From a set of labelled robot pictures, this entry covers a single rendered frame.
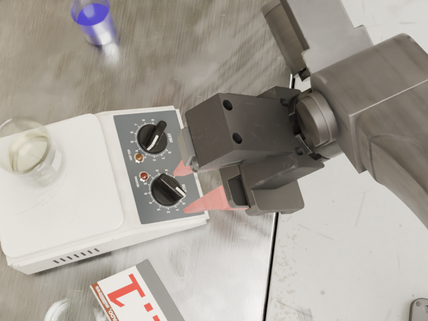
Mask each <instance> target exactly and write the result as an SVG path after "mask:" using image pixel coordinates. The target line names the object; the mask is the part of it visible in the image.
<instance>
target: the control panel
mask: <svg viewBox="0 0 428 321"><path fill-rule="evenodd" d="M113 120H114V123H115V127H116V130H117V135H118V140H119V142H120V147H121V150H122V155H123V158H124V162H125V166H126V170H127V174H128V177H129V181H130V184H131V189H132V193H133V196H134V201H135V204H136V209H137V211H138V216H139V221H140V222H141V225H142V224H152V223H156V222H163V221H168V220H175V219H179V218H187V217H194V216H198V215H204V214H205V213H204V211H201V212H197V213H184V211H183V209H185V208H186V207H187V206H188V205H190V204H191V203H193V202H194V201H196V200H198V199H199V198H201V197H200V195H199V191H198V187H197V183H196V179H195V176H194V173H191V174H188V175H185V176H174V174H173V172H174V171H175V169H176V168H177V166H178V165H179V163H180V162H181V160H182V155H181V153H180V148H179V145H178V141H177V138H178V136H179V133H180V131H181V127H180V123H179V120H178V116H177V113H176V110H167V111H153V112H145V113H131V114H123V115H113ZM161 120H163V121H165V122H166V123H167V127H166V129H165V131H164V132H165V133H166V136H167V138H168V144H167V147H166V148H165V149H164V150H163V151H162V152H161V153H157V154H152V153H148V152H146V151H144V149H142V148H141V146H140V145H139V142H138V133H139V130H140V129H141V128H142V127H143V126H144V125H147V124H154V125H157V124H158V123H159V122H160V121H161ZM137 154H141V155H142V156H143V160H142V161H138V160H136V155H137ZM141 173H146V174H147V175H148V178H147V179H146V180H143V179H142V178H141V176H140V175H141ZM162 173H165V174H167V175H168V176H172V177H173V178H174V179H176V180H177V181H178V183H179V184H180V187H181V188H182V189H183V190H184V191H185V195H186V196H185V197H184V198H183V199H182V200H181V201H178V202H177V203H176V204H174V205H172V206H164V205H162V204H160V203H158V202H157V201H156V200H155V198H154V197H153V195H152V183H153V181H154V180H155V179H156V178H157V177H158V176H160V175H161V174H162Z"/></svg>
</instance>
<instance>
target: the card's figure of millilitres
mask: <svg viewBox="0 0 428 321"><path fill-rule="evenodd" d="M99 286H100V288H101V290H102V291H103V293H104V295H105V296H106V298H107V300H108V302H109V303H110V305H111V307H112V308H113V311H114V312H115V314H116V316H117V317H118V319H119V320H120V321H162V319H161V317H160V316H159V314H158V313H157V311H156V309H155V307H154V306H153V304H152V302H151V300H150V299H149V297H148V296H147V294H146V292H145V290H144V289H143V287H142V286H141V284H140V282H139V280H138V279H137V277H136V275H135V274H134V271H133V270H130V271H128V272H126V273H124V274H121V275H119V276H116V277H114V278H112V279H110V280H108V281H105V282H103V283H100V284H99Z"/></svg>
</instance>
